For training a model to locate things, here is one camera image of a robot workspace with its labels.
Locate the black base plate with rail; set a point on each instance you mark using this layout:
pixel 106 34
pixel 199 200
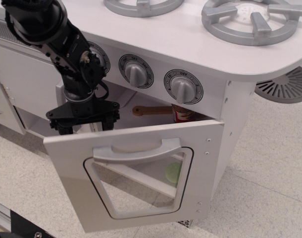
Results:
pixel 13 225

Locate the red toy can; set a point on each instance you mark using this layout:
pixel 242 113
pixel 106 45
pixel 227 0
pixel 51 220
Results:
pixel 181 114

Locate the grey stove knob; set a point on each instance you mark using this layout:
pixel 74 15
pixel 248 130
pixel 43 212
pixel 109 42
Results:
pixel 136 71
pixel 183 86
pixel 100 53

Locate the grey middle stove knob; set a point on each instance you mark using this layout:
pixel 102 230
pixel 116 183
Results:
pixel 136 71

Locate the wooden spoon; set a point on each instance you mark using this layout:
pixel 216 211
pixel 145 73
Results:
pixel 143 110

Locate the white oven door with window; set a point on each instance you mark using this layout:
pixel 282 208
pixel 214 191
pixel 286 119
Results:
pixel 114 196

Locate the grey burner grate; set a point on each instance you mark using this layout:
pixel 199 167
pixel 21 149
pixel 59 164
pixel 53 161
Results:
pixel 143 8
pixel 251 22

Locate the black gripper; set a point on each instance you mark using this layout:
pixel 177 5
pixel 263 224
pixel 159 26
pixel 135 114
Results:
pixel 65 117

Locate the white toy kitchen stove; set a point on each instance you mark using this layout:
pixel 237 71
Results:
pixel 141 102

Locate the grey left burner grate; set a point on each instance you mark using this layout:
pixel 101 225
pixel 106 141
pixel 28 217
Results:
pixel 143 8

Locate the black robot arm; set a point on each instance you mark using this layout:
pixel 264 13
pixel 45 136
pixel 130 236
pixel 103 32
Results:
pixel 44 25

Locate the grey right burner grate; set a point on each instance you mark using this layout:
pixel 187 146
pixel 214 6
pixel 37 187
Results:
pixel 251 22

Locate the grey left stove knob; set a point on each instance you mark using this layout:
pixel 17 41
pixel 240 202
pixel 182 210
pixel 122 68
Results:
pixel 100 53

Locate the grey right stove knob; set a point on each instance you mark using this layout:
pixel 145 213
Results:
pixel 183 86

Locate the aluminium extrusion foot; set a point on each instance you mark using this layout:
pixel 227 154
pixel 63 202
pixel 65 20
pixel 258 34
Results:
pixel 186 223

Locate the grey vent grille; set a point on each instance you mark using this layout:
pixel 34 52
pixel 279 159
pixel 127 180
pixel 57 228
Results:
pixel 6 34

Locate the grey cabinet door handle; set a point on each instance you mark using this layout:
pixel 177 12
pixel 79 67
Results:
pixel 59 91

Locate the white left cabinet door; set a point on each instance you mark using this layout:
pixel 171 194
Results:
pixel 0 99

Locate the green toy in oven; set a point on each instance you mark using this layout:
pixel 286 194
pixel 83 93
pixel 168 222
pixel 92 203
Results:
pixel 172 172

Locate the grey oven door handle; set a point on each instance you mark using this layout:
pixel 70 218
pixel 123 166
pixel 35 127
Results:
pixel 106 154

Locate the grey slotted round disc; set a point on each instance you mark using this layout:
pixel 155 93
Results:
pixel 285 89

